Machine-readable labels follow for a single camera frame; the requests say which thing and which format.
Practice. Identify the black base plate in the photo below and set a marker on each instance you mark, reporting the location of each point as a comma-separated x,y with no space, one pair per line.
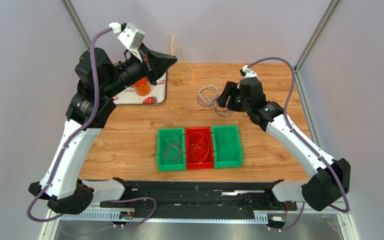
247,195

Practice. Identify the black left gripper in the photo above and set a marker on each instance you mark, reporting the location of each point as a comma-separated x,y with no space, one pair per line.
155,64

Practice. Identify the left green plastic bin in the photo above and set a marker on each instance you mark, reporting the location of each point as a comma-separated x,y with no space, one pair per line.
171,151

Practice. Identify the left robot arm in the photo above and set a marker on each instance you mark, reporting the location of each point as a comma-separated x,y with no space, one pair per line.
88,112

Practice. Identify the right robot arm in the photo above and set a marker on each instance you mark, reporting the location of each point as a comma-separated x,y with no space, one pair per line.
329,178

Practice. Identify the green plastic bin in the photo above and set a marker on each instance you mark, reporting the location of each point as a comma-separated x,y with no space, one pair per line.
171,151
228,152

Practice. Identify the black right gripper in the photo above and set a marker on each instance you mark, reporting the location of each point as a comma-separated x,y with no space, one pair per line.
233,96

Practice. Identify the orange glass cup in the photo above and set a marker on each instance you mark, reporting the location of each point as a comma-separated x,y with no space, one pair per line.
142,87

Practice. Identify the right green plastic bin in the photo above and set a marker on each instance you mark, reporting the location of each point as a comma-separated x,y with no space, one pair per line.
228,152

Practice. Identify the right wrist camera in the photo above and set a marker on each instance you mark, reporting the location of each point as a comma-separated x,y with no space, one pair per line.
246,72

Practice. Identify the red plastic bin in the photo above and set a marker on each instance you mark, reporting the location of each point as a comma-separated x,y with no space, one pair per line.
199,148

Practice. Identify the white strawberry tray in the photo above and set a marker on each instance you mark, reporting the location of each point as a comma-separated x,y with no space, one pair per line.
155,97

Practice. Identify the aluminium frame rail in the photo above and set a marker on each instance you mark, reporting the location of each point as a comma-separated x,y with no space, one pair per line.
143,219

